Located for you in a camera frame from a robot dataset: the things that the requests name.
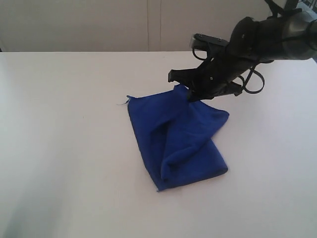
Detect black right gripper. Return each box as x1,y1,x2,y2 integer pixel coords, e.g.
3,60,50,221
168,17,259,102

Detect blue microfiber cloth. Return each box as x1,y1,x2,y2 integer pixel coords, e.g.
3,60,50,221
126,85,229,191

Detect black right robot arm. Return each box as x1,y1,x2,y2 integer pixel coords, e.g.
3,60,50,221
168,8,317,102

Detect beige cabinet doors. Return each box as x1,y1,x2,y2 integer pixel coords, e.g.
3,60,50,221
0,0,270,52

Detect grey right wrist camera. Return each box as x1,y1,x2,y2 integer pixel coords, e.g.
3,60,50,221
190,33,228,51

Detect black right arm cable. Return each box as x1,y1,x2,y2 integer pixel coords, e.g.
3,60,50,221
237,66,265,95

